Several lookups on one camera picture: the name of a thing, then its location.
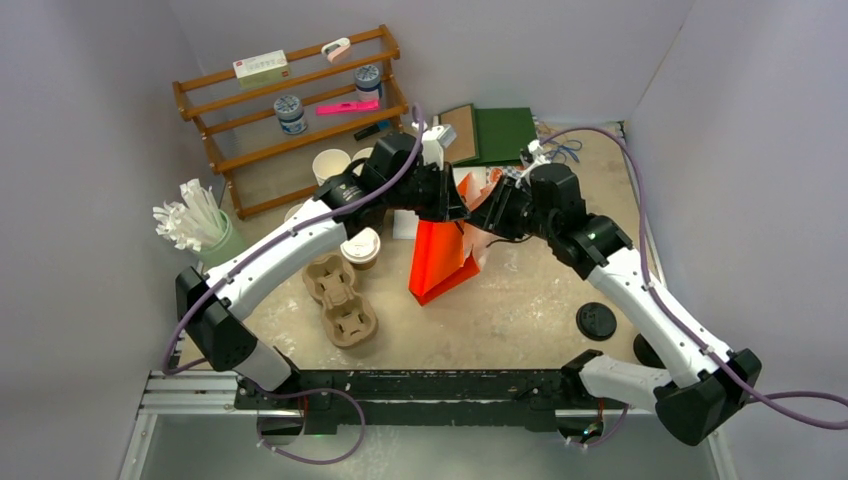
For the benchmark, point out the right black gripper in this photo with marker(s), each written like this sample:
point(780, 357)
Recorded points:
point(492, 215)

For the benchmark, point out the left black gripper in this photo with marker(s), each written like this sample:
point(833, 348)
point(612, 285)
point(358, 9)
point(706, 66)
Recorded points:
point(449, 204)

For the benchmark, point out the orange paper bag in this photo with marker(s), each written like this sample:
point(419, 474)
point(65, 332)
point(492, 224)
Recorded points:
point(448, 254)

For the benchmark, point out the white cup lid picked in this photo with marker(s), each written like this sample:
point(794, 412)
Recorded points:
point(365, 244)

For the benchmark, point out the brown paper cup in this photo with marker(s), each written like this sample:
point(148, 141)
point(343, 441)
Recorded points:
point(292, 211)
point(362, 263)

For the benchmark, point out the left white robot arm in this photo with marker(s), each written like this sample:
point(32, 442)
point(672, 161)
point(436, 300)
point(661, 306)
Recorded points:
point(403, 172)

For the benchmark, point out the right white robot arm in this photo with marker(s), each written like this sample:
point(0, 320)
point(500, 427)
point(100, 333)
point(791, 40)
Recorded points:
point(701, 382)

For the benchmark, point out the blue checkered paper bag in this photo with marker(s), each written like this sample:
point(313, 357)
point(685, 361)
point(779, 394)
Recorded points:
point(495, 173)

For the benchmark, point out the green paper bag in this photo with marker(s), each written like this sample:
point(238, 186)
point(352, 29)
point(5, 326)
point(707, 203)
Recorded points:
point(487, 136)

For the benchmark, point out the right white cup stack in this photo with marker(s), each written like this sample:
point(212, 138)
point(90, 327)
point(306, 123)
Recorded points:
point(359, 159)

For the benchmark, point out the white cup stack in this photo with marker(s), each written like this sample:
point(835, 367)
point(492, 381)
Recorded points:
point(359, 159)
point(328, 163)

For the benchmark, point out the black blue marker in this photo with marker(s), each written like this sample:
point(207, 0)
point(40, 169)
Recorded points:
point(372, 130)

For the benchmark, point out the pink marker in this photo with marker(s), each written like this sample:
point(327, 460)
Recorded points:
point(348, 108)

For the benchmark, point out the left white cup stack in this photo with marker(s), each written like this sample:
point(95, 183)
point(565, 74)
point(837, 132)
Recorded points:
point(328, 163)

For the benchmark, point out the blue white jar right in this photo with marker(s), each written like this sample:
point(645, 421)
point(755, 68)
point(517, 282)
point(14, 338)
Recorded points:
point(368, 83)

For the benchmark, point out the blue white jar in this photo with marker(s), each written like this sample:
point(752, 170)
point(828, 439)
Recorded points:
point(368, 83)
point(289, 112)

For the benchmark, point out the black cup lid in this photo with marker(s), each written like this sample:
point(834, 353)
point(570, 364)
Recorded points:
point(596, 321)

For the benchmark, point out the pulp cup carrier tray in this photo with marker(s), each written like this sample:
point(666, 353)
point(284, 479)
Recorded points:
point(347, 317)

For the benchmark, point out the blue white jar left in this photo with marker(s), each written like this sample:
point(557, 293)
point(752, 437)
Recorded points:
point(289, 112)

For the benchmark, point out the white pink clip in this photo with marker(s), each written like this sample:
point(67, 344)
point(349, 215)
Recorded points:
point(337, 51)

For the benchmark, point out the black lid stack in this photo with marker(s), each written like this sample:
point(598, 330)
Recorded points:
point(646, 354)

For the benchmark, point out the wooden shelf rack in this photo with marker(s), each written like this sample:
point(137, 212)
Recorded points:
point(267, 106)

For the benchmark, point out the white green box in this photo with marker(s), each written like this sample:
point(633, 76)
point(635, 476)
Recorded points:
point(261, 70)

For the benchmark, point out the green straw holder cup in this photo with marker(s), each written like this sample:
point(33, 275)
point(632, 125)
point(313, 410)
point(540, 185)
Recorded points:
point(226, 249)

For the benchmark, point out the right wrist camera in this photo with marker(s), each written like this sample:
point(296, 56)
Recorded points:
point(531, 157)

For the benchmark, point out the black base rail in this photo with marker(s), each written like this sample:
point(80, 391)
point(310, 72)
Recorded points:
point(536, 400)

